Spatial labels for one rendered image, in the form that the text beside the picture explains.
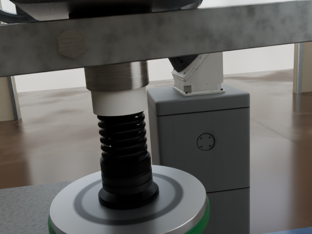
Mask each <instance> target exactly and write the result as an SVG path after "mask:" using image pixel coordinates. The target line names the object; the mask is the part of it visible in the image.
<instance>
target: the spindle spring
mask: <svg viewBox="0 0 312 234"><path fill-rule="evenodd" d="M136 116H137V117H136ZM133 117H135V118H134V119H132V120H128V121H123V122H116V123H109V122H108V121H118V120H125V119H129V118H133ZM97 118H98V119H99V120H100V121H99V122H98V126H99V128H101V129H100V130H99V134H100V135H101V137H100V142H101V143H102V144H101V150H102V151H103V152H102V158H103V159H106V160H109V161H125V160H130V159H133V158H136V157H139V156H141V155H142V154H143V153H144V152H147V143H146V142H147V137H146V136H145V135H146V129H145V125H146V123H145V121H144V119H145V114H144V113H143V111H141V112H139V113H135V114H129V115H122V116H99V115H97ZM131 126H135V127H133V128H130V129H126V130H118V131H109V130H115V129H123V128H128V127H131ZM135 133H136V135H133V136H129V137H125V138H118V139H110V137H123V136H128V135H132V134H135ZM136 141H137V142H136ZM133 142H136V143H134V144H131V145H127V146H121V147H110V146H111V145H114V146H115V145H124V144H129V143H133ZM136 149H138V150H136ZM133 150H136V151H133ZM129 151H133V152H130V153H126V154H119V155H112V154H109V153H124V152H129Z"/></svg>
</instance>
